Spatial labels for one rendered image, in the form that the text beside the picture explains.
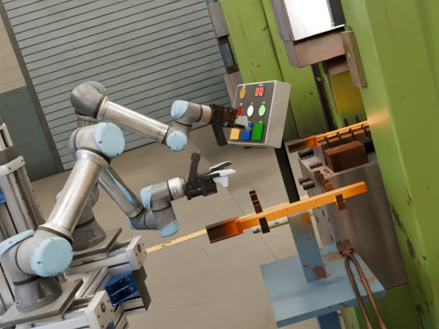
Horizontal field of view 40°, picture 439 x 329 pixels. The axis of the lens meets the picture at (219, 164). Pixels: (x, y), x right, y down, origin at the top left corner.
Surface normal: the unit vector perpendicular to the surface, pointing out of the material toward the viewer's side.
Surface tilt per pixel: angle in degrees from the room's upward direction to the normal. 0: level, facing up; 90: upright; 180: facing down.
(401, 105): 90
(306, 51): 90
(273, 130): 90
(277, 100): 90
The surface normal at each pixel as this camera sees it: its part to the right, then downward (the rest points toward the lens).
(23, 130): 0.14, 0.18
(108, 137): 0.77, -0.18
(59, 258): 0.68, 0.04
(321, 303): -0.29, -0.94
